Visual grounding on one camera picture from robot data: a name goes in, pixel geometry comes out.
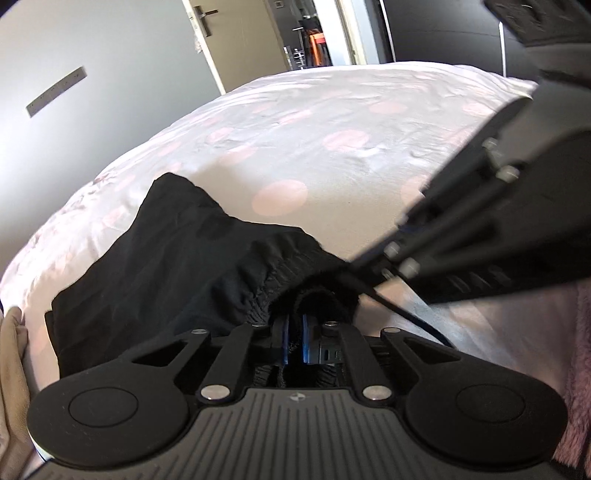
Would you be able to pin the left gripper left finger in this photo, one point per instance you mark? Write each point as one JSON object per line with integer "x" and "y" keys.
{"x": 251, "y": 356}

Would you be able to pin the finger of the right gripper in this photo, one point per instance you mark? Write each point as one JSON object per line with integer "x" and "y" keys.
{"x": 410, "y": 225}
{"x": 379, "y": 263}

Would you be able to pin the tan folded fleece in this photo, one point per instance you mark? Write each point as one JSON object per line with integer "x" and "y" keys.
{"x": 16, "y": 446}

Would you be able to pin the black sliding wardrobe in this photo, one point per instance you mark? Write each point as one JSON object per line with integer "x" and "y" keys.
{"x": 455, "y": 32}

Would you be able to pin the polka dot bed sheet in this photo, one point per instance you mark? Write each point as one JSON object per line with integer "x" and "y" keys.
{"x": 340, "y": 152}

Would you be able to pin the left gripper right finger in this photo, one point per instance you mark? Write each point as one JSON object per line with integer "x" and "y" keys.
{"x": 337, "y": 359}

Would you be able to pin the purple fuzzy blanket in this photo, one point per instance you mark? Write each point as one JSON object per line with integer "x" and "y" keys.
{"x": 574, "y": 448}

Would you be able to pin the black pants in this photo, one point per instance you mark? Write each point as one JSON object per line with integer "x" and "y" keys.
{"x": 185, "y": 264}

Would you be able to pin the beige door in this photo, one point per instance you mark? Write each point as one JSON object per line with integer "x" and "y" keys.
{"x": 239, "y": 40}

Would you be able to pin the wall switch panel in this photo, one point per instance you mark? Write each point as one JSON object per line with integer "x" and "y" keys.
{"x": 56, "y": 90}

